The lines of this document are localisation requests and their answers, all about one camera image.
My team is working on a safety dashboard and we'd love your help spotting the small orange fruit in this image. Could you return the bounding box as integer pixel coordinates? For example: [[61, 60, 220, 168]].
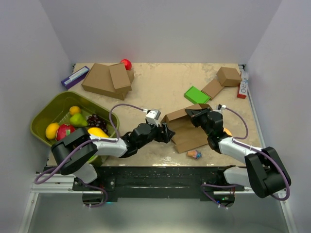
[[69, 106, 81, 116]]

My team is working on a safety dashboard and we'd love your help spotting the purple toothpaste box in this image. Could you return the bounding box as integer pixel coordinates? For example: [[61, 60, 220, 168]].
[[61, 66, 90, 90]]

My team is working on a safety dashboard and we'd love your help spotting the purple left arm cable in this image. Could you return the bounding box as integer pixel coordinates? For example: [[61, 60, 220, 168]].
[[34, 103, 149, 208]]

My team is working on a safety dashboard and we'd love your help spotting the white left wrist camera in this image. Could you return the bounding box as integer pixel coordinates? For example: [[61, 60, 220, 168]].
[[145, 109, 161, 127]]

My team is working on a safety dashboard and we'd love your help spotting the red white toothpaste box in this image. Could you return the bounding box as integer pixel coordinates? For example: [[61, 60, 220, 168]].
[[237, 71, 249, 99]]

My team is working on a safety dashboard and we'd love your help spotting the small brown cube box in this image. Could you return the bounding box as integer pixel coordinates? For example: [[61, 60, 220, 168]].
[[217, 67, 242, 87]]

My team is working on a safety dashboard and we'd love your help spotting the brown cardboard box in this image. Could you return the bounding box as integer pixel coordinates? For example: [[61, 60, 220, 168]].
[[161, 103, 211, 153]]

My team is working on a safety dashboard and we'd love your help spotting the red dragon fruit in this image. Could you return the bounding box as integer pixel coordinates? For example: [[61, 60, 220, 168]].
[[55, 124, 75, 141]]

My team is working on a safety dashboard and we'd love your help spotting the large flat brown box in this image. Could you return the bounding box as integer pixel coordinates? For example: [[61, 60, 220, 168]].
[[82, 63, 134, 100]]

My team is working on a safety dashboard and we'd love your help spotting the green pear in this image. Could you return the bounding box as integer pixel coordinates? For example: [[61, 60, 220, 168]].
[[69, 113, 88, 127]]

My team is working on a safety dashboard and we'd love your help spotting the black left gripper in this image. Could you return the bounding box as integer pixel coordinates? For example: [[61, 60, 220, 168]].
[[137, 120, 175, 149]]

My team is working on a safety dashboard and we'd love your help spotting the green paper box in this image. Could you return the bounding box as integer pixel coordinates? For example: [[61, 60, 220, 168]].
[[184, 86, 210, 104]]

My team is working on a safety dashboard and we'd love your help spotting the yellow lemon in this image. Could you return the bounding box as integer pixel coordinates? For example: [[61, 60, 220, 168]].
[[45, 122, 60, 140]]

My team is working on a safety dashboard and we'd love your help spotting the red apple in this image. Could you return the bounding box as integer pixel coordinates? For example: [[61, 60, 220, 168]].
[[121, 59, 132, 70]]

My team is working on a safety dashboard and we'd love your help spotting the small colourful toy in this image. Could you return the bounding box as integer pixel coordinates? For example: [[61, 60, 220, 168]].
[[186, 150, 202, 159]]

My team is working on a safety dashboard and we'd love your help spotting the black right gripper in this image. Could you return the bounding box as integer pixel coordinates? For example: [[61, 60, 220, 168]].
[[185, 107, 212, 137]]

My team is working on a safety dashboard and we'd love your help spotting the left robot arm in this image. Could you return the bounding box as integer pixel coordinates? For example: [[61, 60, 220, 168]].
[[51, 123, 175, 190]]

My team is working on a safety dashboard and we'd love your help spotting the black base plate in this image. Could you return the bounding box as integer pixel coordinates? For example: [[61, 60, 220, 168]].
[[73, 166, 244, 204]]

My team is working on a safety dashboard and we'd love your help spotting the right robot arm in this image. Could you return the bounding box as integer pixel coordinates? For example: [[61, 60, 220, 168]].
[[181, 105, 291, 200]]

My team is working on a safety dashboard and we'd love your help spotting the purple grapes bunch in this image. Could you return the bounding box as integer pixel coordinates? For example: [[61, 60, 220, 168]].
[[87, 114, 108, 134]]

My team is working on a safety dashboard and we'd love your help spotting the yellow mango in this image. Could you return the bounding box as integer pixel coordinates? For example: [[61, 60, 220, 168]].
[[87, 127, 109, 138]]

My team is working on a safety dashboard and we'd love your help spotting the orange round disc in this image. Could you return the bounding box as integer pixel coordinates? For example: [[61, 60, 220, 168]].
[[224, 128, 232, 136]]

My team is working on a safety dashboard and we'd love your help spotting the flat small brown box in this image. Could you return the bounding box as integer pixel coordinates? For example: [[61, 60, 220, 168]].
[[201, 79, 224, 99]]

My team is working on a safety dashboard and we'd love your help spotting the olive green plastic bin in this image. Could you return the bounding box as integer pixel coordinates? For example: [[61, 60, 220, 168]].
[[30, 91, 121, 167]]

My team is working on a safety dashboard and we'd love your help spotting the medium brown box on top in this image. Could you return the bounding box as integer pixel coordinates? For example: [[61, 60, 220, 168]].
[[109, 63, 132, 93]]

